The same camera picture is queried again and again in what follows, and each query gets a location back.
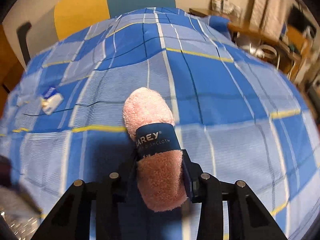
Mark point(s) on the black monitor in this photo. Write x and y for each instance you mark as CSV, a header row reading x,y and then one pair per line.
x,y
299,21

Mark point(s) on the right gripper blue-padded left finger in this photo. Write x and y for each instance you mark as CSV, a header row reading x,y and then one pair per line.
x,y
127,175

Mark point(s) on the wooden side desk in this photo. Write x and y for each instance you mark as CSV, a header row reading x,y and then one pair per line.
x,y
237,25

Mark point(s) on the black rolled mat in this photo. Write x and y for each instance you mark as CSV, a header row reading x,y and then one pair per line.
x,y
22,39

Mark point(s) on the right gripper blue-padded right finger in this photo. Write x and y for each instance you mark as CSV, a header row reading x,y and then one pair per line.
x,y
192,178

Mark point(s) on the jars on desk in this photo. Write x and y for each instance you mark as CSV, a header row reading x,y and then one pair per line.
x,y
226,7

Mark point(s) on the grey yellow blue headboard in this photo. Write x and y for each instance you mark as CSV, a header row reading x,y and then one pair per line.
x,y
71,16

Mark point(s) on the pink towel blue band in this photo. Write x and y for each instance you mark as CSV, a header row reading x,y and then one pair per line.
x,y
150,124

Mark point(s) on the ornate silver tissue box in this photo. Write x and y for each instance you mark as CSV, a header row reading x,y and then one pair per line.
x,y
19,226

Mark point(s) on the blue tempo tissue pack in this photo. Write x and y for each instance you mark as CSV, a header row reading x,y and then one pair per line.
x,y
51,99

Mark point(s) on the blue plaid bed sheet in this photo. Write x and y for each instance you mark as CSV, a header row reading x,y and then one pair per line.
x,y
75,111

